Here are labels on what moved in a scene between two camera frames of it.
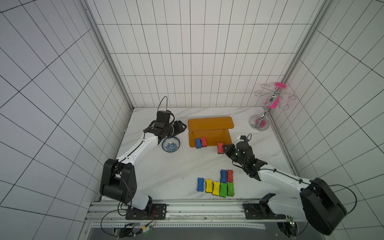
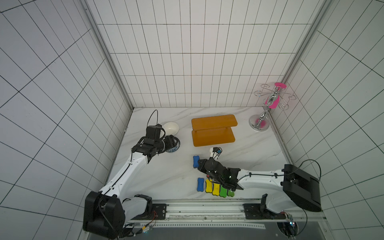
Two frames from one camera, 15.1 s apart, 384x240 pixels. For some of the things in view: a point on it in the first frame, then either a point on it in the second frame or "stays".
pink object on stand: (276, 100) stays
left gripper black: (178, 125) -> (170, 142)
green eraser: (230, 190) stays
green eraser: (223, 190) stays
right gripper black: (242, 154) -> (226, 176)
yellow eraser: (209, 188) stays
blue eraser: (198, 143) -> (195, 159)
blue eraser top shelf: (200, 184) stays
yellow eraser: (216, 188) stays
